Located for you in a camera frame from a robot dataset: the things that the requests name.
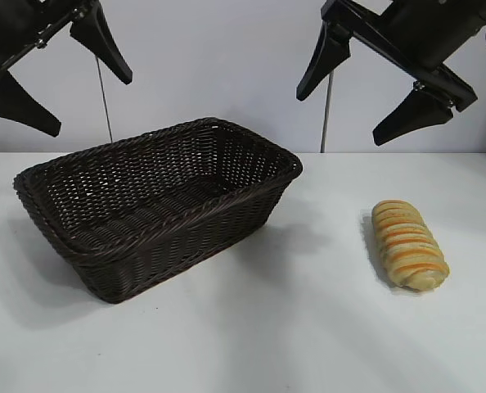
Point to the long striped bread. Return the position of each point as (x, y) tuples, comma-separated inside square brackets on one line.
[(406, 245)]

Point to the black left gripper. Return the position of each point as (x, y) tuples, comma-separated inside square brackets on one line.
[(30, 24)]

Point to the dark brown woven basket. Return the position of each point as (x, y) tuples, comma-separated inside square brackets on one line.
[(157, 249)]

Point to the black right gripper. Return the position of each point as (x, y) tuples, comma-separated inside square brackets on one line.
[(431, 28)]

